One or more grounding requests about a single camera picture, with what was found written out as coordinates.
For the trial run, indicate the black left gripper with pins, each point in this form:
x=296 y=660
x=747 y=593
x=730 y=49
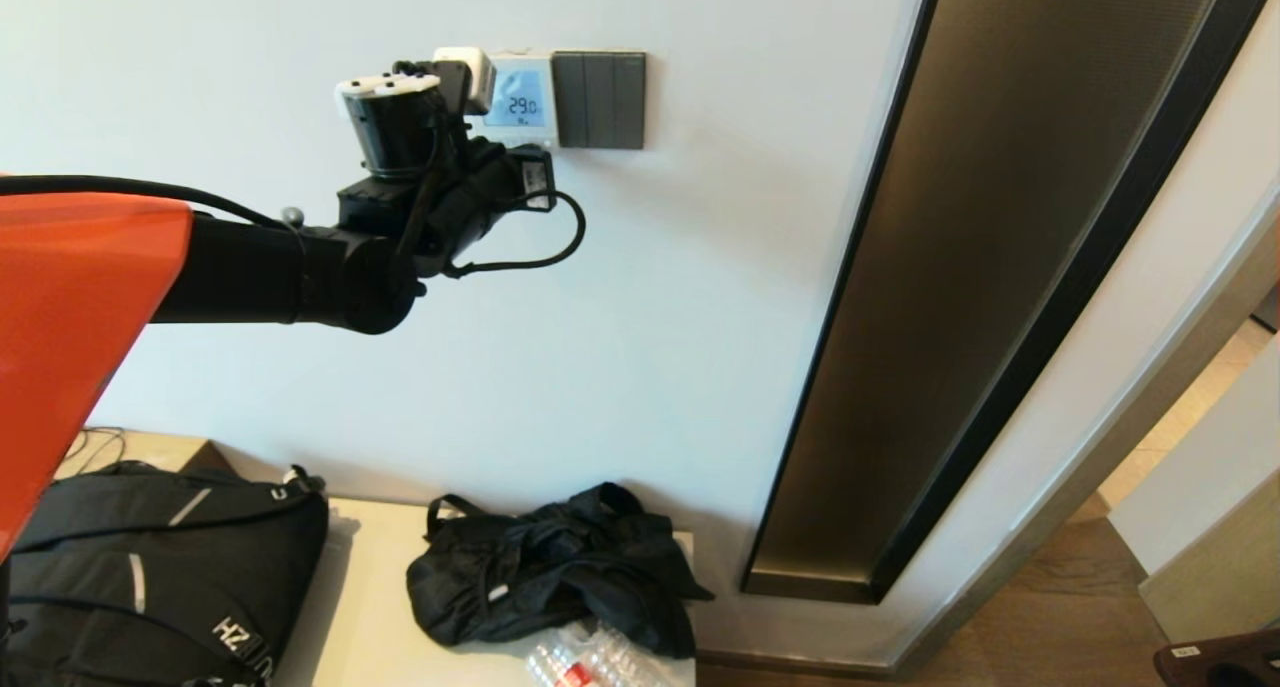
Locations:
x=475 y=197

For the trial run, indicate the white wall thermostat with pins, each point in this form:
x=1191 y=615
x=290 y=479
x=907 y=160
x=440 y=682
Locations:
x=520 y=102

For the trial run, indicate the black and orange left arm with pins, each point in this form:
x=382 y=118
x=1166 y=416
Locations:
x=240 y=272

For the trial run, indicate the beige wooden door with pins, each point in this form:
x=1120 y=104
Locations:
x=1210 y=487

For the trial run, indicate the crumpled black fabric bag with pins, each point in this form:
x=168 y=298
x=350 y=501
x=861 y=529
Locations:
x=560 y=567

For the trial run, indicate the light wooden desk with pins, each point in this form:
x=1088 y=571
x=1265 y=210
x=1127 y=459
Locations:
x=165 y=451

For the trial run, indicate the white low cabinet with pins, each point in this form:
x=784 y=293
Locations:
x=365 y=607

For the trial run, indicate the clear bottle pack red label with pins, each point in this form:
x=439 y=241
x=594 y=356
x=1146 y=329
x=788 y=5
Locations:
x=590 y=665

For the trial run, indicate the black backpack with white print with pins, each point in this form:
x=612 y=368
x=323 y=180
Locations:
x=170 y=587

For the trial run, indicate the dark object with white label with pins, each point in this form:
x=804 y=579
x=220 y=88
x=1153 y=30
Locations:
x=1225 y=662

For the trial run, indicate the grey triple wall switch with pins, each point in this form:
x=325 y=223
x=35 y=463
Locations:
x=600 y=99

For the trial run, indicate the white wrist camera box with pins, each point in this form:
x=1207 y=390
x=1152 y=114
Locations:
x=472 y=75

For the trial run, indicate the grey-brown door frame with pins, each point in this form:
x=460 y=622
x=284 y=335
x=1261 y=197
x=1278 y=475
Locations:
x=1130 y=417

